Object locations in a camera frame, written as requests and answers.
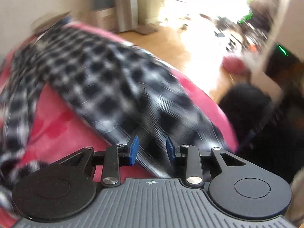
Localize wheelchair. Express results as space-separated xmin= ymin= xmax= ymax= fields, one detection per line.
xmin=199 ymin=12 xmax=271 ymax=53

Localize white water dispenser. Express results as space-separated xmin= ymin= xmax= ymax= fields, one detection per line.
xmin=94 ymin=7 xmax=119 ymax=32

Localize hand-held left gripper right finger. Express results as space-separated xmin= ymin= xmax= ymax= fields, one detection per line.
xmin=166 ymin=136 xmax=246 ymax=188

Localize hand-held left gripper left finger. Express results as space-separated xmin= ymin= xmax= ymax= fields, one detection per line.
xmin=59 ymin=135 xmax=139 ymax=188

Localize pink bag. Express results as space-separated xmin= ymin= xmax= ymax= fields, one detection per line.
xmin=222 ymin=55 xmax=247 ymax=74

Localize beige curtain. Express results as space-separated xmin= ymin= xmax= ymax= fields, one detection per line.
xmin=114 ymin=0 xmax=138 ymax=32

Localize person's black trouser leg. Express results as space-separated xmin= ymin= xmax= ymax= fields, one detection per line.
xmin=218 ymin=83 xmax=304 ymax=183

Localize pink floral blanket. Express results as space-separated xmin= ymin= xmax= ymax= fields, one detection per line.
xmin=0 ymin=21 xmax=239 ymax=228

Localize brown floor mat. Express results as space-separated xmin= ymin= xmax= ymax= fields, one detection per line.
xmin=136 ymin=24 xmax=158 ymax=35

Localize black white plaid pants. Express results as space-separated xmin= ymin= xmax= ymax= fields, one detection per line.
xmin=0 ymin=19 xmax=235 ymax=216

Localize person's fuzzy jacket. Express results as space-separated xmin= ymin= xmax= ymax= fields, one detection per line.
xmin=288 ymin=176 xmax=304 ymax=221

